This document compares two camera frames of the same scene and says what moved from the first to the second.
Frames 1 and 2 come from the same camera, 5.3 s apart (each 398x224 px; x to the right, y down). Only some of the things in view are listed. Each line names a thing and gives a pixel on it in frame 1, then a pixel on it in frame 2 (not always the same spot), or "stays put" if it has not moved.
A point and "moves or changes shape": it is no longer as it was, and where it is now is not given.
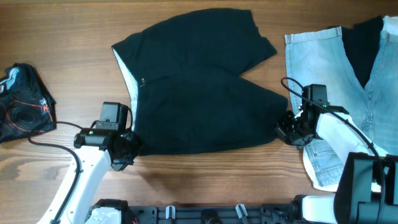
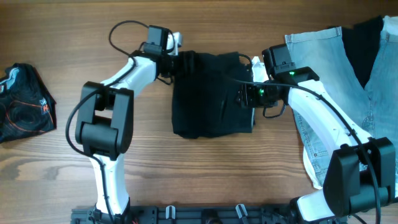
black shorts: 186,91 moves or changes shape
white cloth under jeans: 375,187 stays put
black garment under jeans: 361,42 stays put
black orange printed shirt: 26,105 stays put
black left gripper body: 133,144 -> 170,63
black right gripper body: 286,130 -> 244,95
